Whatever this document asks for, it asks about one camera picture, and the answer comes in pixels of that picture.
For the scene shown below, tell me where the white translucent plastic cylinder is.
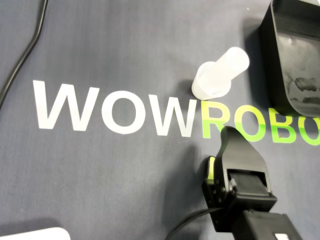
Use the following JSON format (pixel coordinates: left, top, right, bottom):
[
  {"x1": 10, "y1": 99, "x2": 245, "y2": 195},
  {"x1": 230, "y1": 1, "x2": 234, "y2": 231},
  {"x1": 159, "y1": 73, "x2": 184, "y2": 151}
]
[{"x1": 205, "y1": 46, "x2": 250, "y2": 98}]

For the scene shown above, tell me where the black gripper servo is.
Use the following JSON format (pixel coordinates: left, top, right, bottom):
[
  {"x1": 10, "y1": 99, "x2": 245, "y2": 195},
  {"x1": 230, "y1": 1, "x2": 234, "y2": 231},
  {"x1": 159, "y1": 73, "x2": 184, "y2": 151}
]
[{"x1": 201, "y1": 126, "x2": 279, "y2": 232}]

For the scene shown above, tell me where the thick black cable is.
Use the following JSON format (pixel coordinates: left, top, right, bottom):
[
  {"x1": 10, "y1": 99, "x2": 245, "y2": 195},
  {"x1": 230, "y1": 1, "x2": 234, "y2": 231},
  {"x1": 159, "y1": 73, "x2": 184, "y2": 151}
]
[{"x1": 0, "y1": 0, "x2": 49, "y2": 110}]

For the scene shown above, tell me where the dark grey printed desk mat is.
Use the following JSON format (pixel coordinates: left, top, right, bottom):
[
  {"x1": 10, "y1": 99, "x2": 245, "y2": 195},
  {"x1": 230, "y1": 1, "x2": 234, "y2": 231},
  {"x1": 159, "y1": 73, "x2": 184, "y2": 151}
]
[{"x1": 0, "y1": 0, "x2": 320, "y2": 240}]

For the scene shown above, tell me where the black servo cable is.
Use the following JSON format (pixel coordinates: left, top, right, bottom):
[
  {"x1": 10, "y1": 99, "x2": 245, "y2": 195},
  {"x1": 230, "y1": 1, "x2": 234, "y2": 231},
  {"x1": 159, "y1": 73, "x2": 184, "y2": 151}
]
[{"x1": 166, "y1": 208, "x2": 221, "y2": 240}]

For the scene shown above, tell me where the black plastic tray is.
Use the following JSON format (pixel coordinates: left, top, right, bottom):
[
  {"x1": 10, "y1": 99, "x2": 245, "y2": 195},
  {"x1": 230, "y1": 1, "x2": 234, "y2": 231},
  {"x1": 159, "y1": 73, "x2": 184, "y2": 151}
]
[{"x1": 257, "y1": 0, "x2": 320, "y2": 118}]

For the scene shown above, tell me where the white desk lamp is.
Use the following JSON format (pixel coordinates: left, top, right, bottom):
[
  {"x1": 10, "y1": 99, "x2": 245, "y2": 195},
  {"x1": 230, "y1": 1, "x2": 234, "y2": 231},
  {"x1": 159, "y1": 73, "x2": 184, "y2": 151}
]
[{"x1": 0, "y1": 226, "x2": 71, "y2": 240}]

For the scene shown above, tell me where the white translucent plastic cup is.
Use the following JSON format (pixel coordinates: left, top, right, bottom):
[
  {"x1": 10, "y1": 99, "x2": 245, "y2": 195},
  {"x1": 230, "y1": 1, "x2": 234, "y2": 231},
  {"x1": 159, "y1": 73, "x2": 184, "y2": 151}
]
[{"x1": 191, "y1": 61, "x2": 232, "y2": 101}]

